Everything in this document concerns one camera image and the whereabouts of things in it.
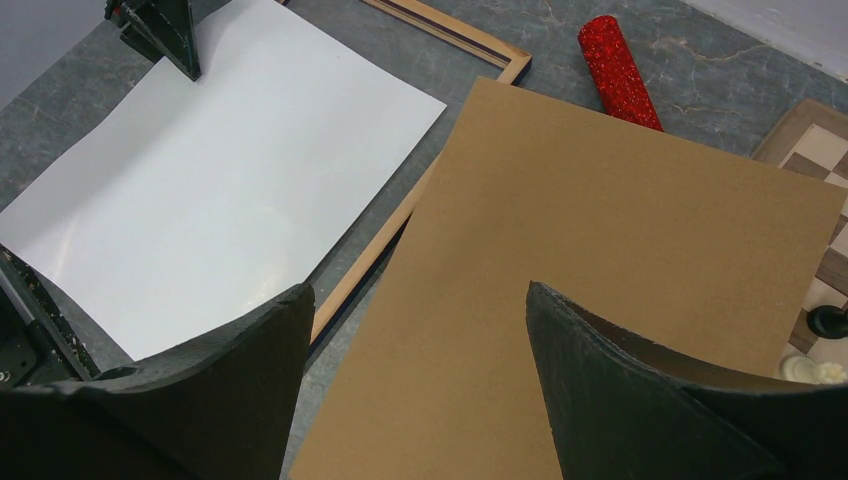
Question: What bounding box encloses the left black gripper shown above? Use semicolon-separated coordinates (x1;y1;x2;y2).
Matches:
104;0;202;81

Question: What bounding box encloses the red cylindrical object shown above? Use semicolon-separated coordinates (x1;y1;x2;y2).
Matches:
578;15;663;131

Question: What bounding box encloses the colourful photo poster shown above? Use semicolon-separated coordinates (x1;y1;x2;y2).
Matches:
1;1;444;360

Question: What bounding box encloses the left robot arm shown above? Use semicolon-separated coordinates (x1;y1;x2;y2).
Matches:
1;0;202;390

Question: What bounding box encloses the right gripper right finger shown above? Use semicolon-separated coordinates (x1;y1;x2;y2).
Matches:
526;282;847;479

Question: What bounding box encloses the black chess piece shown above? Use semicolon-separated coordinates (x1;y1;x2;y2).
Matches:
806;305;847;340

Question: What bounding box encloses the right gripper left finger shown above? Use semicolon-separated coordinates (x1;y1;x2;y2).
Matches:
1;284;315;479

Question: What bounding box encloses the wooden picture frame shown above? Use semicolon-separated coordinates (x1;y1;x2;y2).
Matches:
274;0;533;352

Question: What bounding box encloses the wooden chessboard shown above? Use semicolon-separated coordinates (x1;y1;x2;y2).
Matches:
752;99;847;380

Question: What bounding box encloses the brown frame backing board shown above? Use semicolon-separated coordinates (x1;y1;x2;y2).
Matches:
291;78;835;479

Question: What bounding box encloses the white chess piece bottom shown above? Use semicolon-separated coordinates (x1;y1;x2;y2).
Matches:
780;355;847;385

